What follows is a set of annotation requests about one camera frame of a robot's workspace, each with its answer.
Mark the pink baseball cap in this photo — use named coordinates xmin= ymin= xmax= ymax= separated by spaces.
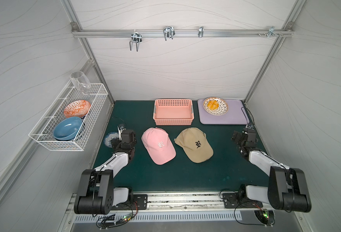
xmin=141 ymin=128 xmax=176 ymax=165

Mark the beige baseball cap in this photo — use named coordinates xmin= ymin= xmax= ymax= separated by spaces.
xmin=174 ymin=127 xmax=214 ymax=163

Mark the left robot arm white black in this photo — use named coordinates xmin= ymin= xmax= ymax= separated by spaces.
xmin=74 ymin=129 xmax=137 ymax=216

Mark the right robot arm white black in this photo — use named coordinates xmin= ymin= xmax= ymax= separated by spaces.
xmin=231 ymin=128 xmax=312 ymax=213

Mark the blue white patterned small bowl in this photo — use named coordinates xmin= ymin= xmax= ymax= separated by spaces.
xmin=103 ymin=131 xmax=118 ymax=148

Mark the lilac plastic tray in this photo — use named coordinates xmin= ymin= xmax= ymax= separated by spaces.
xmin=198 ymin=99 xmax=250 ymax=125

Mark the white speckled plate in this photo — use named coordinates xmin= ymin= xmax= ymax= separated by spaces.
xmin=202 ymin=97 xmax=228 ymax=116

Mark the green table mat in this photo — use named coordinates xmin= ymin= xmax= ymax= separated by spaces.
xmin=106 ymin=101 xmax=269 ymax=192

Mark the yellow bread roll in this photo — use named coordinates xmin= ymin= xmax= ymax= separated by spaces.
xmin=207 ymin=99 xmax=219 ymax=110

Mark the orange patterned bowl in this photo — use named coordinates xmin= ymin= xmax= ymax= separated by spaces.
xmin=63 ymin=100 xmax=91 ymax=118

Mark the pink perforated plastic basket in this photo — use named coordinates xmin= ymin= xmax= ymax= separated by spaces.
xmin=153 ymin=99 xmax=194 ymax=126

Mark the blue ceramic bowl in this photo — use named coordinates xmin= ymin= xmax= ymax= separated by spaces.
xmin=53 ymin=117 xmax=83 ymax=141

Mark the clear drinking glass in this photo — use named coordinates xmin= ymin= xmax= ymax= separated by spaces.
xmin=70 ymin=71 xmax=91 ymax=95

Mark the metal double hook left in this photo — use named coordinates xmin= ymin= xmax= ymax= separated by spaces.
xmin=129 ymin=32 xmax=142 ymax=52

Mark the metal double hook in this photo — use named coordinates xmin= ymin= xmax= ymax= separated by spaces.
xmin=129 ymin=32 xmax=142 ymax=52
xmin=163 ymin=26 xmax=175 ymax=40

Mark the metal hook right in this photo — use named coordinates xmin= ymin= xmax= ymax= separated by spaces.
xmin=257 ymin=27 xmax=283 ymax=38

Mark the metal single hook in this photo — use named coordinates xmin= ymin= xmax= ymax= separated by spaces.
xmin=198 ymin=26 xmax=204 ymax=38

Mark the metal double hook middle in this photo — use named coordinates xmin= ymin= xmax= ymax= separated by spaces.
xmin=163 ymin=26 xmax=175 ymax=40

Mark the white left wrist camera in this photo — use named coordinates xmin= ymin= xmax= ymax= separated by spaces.
xmin=117 ymin=123 xmax=126 ymax=140

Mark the white wire wall basket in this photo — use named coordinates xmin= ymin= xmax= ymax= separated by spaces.
xmin=29 ymin=82 xmax=108 ymax=151

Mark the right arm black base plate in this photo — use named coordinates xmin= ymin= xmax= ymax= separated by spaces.
xmin=221 ymin=192 xmax=263 ymax=209

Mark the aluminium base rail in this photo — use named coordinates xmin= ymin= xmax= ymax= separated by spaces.
xmin=66 ymin=190 xmax=287 ymax=215

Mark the aluminium top rail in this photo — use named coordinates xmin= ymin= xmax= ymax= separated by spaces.
xmin=72 ymin=28 xmax=295 ymax=39

